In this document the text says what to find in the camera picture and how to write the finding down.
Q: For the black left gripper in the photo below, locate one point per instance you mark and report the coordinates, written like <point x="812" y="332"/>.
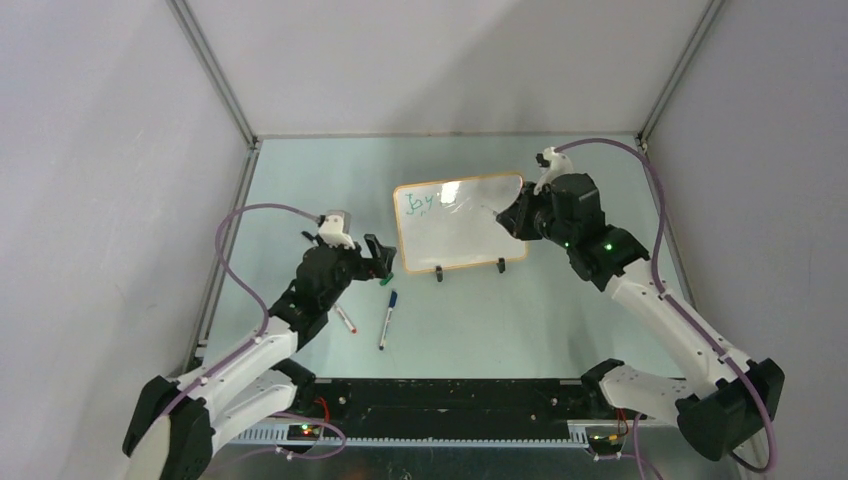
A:
<point x="367" y="268"/>

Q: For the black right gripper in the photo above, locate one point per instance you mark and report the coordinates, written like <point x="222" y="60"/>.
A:
<point x="516" y="217"/>

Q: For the yellow framed whiteboard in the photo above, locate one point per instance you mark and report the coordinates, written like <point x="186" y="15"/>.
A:
<point x="442" y="222"/>

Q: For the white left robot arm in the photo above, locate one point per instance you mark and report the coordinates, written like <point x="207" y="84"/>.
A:
<point x="178" y="425"/>

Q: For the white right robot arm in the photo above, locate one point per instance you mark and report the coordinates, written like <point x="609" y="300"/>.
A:
<point x="723" y="397"/>

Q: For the blue marker pen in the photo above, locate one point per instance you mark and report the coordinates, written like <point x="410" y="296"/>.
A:
<point x="387" y="320"/>

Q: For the red marker pen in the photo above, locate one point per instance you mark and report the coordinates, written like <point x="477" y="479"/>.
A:
<point x="346" y="319"/>

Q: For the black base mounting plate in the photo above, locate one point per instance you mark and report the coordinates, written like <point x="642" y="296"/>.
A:
<point x="452" y="409"/>

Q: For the left controller circuit board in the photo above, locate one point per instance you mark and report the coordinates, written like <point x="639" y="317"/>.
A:
<point x="304" y="432"/>

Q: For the controller circuit board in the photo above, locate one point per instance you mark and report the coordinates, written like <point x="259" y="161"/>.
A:
<point x="304" y="432"/>
<point x="605" y="445"/>

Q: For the right controller circuit board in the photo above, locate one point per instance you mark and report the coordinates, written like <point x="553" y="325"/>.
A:
<point x="605" y="445"/>

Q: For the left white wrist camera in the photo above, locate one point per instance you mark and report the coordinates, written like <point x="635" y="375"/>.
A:
<point x="334" y="229"/>

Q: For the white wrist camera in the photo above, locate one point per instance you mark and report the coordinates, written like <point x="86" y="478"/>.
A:
<point x="553" y="164"/>
<point x="334" y="229"/>

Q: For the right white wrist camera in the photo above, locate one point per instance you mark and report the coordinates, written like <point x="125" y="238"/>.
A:
<point x="553" y="164"/>

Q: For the right aluminium frame post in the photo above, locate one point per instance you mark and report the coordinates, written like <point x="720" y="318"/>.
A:
<point x="685" y="59"/>

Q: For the aluminium frame post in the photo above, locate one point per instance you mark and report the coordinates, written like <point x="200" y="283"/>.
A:
<point x="189" y="24"/>
<point x="685" y="59"/>

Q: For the left aluminium frame post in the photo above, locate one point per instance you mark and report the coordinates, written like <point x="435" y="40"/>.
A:
<point x="189" y="24"/>

